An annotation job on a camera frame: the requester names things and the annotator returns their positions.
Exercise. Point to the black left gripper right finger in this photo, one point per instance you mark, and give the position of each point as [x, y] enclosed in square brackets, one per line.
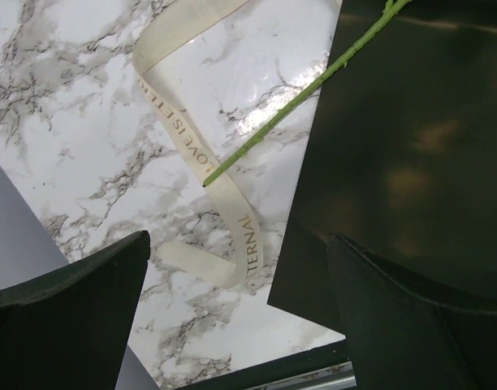
[406, 331]

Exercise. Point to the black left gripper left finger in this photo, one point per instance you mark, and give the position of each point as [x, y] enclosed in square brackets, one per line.
[68, 328]

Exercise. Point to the cream ribbon gold text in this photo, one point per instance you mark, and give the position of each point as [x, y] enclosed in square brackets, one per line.
[172, 29]

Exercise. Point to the black wrapping paper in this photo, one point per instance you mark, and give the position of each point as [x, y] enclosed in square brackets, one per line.
[402, 159]

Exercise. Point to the small pink rose stem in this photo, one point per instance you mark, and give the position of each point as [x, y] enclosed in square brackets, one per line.
[390, 10]

